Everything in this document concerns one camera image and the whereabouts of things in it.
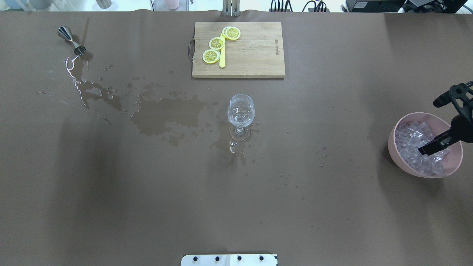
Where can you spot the bamboo cutting board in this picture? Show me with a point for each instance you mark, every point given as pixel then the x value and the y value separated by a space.
pixel 258 53

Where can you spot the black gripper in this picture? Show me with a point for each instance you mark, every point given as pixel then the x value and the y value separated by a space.
pixel 464 129

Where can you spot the yellow plastic stick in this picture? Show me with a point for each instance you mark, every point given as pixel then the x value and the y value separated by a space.
pixel 222 61

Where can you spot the yellow lemon slice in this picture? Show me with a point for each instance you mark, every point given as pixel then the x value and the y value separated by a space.
pixel 231 33
pixel 217 43
pixel 211 56

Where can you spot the aluminium frame post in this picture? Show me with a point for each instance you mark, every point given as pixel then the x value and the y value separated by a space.
pixel 231 8

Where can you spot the steel cocktail jigger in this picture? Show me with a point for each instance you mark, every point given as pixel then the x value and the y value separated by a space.
pixel 66 34

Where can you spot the pink cup on scale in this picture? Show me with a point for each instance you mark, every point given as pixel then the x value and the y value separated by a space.
pixel 172 4

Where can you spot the clear wine glass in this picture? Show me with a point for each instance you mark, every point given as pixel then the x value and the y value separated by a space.
pixel 241 113

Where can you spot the clear ice cubes pile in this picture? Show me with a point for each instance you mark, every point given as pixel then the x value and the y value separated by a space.
pixel 408 138

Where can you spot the pink bowl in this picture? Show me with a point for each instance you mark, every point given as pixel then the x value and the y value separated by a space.
pixel 452 160

